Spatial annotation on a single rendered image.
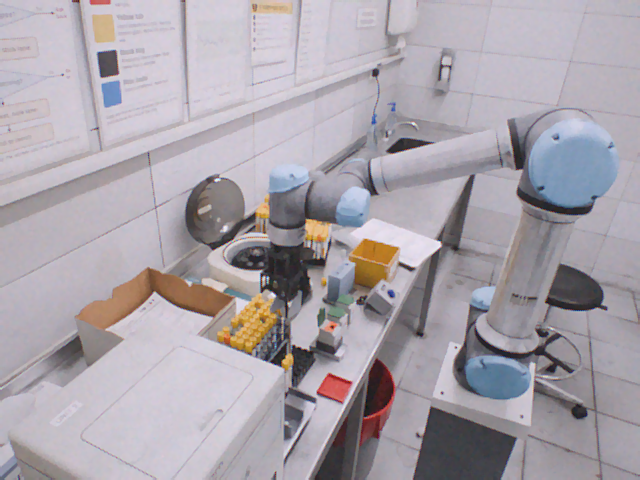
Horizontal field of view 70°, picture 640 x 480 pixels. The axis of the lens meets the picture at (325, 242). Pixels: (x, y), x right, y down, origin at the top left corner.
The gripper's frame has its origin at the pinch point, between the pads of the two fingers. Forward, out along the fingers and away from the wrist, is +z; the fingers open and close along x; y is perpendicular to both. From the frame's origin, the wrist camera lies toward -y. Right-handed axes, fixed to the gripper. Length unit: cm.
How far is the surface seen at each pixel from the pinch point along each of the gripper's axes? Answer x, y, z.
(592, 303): 81, -110, 41
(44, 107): -50, 12, -42
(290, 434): 10.9, 20.1, 12.8
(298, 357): 1.3, -2.4, 15.3
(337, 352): 8.9, -9.6, 16.3
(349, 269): 1.4, -35.2, 7.7
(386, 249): 7, -56, 10
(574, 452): 93, -91, 105
